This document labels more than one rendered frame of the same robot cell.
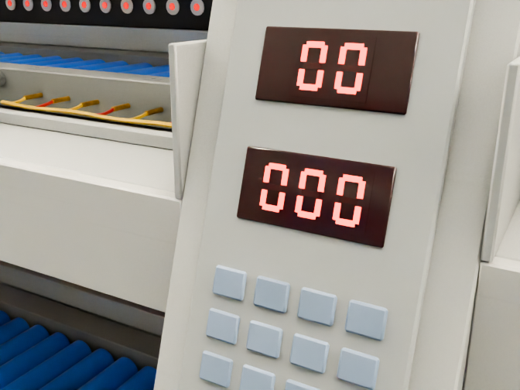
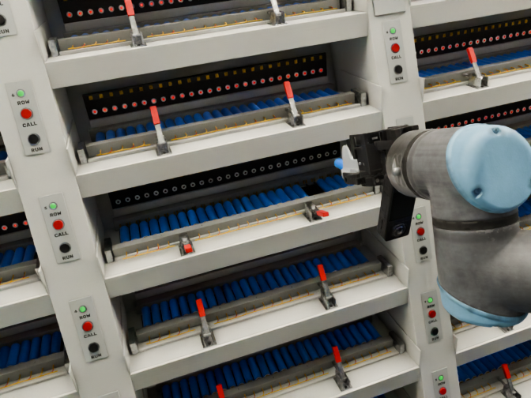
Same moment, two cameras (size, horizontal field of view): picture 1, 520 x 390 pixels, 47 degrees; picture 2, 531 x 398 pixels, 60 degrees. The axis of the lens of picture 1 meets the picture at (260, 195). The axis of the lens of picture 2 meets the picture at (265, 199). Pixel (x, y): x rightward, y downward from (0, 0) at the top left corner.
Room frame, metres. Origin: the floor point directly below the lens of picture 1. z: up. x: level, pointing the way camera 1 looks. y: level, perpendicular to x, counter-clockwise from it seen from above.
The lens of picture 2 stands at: (-0.35, 0.85, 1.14)
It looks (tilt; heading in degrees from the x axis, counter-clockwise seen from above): 10 degrees down; 319
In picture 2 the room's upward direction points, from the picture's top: 11 degrees counter-clockwise
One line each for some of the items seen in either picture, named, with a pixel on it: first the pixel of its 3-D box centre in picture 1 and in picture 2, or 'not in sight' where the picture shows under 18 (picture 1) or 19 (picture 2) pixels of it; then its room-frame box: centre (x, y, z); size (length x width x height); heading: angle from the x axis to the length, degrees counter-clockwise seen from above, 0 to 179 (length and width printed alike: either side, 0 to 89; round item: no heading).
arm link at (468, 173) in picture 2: not in sight; (465, 168); (-0.11, 0.34, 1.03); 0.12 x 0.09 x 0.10; 152
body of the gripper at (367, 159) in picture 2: not in sight; (389, 158); (0.04, 0.26, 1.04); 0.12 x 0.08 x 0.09; 152
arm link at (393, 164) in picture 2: not in sight; (420, 164); (-0.03, 0.30, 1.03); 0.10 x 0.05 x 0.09; 62
